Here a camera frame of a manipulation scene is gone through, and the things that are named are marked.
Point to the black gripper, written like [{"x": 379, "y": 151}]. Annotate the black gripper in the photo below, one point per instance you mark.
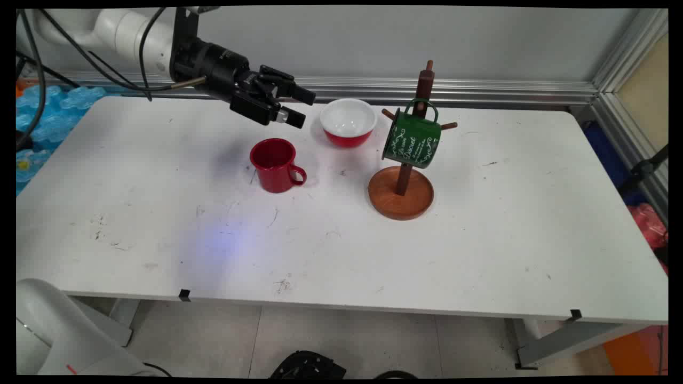
[{"x": 219, "y": 66}]

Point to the green mug with white print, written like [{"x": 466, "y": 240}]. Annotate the green mug with white print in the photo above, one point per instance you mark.
[{"x": 411, "y": 141}]

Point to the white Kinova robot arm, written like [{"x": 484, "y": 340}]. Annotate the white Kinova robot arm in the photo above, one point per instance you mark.
[{"x": 117, "y": 32}]

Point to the red enamel mug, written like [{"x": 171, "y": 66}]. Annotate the red enamel mug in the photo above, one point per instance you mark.
[{"x": 275, "y": 170}]

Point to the red bowl white inside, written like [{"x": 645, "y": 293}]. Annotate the red bowl white inside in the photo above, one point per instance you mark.
[{"x": 348, "y": 120}]

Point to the wooden mug tree stand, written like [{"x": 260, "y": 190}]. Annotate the wooden mug tree stand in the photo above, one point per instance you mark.
[{"x": 400, "y": 202}]

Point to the black tape tab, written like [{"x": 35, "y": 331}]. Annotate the black tape tab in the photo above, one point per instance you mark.
[
  {"x": 184, "y": 295},
  {"x": 576, "y": 314}
]

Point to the black device on floor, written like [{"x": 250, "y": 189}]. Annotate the black device on floor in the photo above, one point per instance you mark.
[{"x": 307, "y": 365}]

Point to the grey table leg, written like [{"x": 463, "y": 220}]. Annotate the grey table leg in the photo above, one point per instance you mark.
[
  {"x": 112, "y": 320},
  {"x": 565, "y": 341}
]

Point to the white rounded plastic housing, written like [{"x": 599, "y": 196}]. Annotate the white rounded plastic housing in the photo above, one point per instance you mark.
[{"x": 53, "y": 330}]

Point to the blue plastic item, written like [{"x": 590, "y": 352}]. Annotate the blue plastic item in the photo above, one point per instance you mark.
[{"x": 608, "y": 160}]

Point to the beige panel board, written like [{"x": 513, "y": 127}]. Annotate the beige panel board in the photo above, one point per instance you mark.
[{"x": 648, "y": 90}]

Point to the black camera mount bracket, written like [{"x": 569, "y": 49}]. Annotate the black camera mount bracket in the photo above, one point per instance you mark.
[{"x": 184, "y": 32}]

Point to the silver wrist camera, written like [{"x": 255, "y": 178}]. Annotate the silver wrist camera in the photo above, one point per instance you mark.
[{"x": 200, "y": 9}]

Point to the aluminium profile frame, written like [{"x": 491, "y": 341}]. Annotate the aluminium profile frame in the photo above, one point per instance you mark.
[{"x": 480, "y": 90}]

